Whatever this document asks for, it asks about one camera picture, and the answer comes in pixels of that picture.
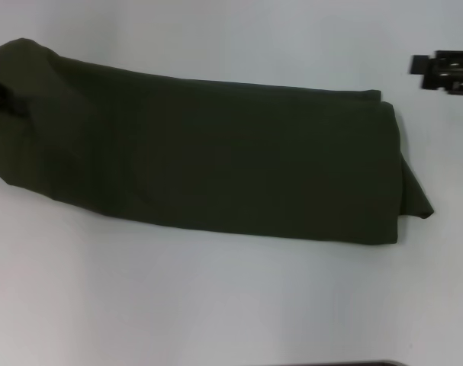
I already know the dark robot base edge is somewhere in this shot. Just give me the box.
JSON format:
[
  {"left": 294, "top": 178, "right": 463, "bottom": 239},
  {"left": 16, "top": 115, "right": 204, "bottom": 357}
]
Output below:
[{"left": 324, "top": 359, "right": 463, "bottom": 366}]

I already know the dark green FREE t-shirt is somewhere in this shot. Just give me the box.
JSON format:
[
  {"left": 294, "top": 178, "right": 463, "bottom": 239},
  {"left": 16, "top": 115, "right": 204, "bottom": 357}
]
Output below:
[{"left": 0, "top": 37, "right": 435, "bottom": 247}]

